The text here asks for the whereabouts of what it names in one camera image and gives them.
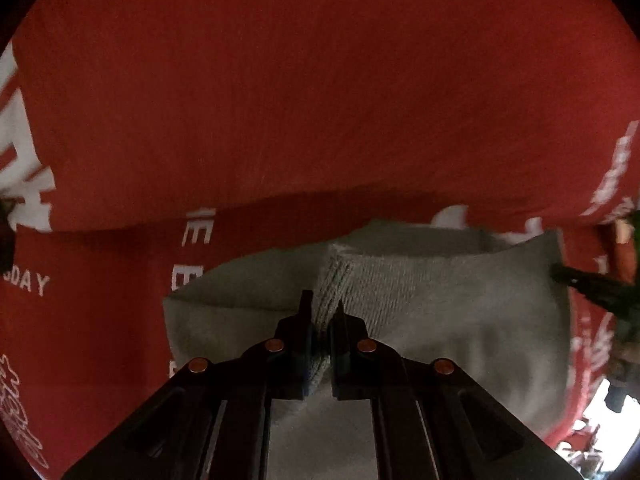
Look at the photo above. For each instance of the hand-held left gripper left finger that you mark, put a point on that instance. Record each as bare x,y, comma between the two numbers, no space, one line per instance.
295,355

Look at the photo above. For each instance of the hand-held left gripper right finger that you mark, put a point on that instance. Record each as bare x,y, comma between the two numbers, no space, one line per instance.
345,360

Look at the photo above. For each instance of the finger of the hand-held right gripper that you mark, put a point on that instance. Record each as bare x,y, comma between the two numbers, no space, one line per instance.
590,285

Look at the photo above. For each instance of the grey knit sweater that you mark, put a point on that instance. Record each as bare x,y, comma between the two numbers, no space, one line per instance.
450,320

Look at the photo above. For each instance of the red printed blanket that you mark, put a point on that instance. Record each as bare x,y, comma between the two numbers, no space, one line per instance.
300,110

